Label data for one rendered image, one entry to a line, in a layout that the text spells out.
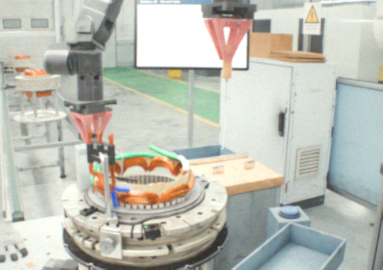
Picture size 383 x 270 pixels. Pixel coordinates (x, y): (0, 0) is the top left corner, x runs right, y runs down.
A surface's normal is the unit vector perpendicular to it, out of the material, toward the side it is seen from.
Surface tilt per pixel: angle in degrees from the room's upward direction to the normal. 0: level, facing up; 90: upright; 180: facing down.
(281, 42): 90
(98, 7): 73
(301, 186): 90
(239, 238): 90
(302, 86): 90
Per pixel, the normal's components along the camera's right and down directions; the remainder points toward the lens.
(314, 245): -0.64, 0.18
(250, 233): 0.40, 0.22
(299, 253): 0.01, -0.97
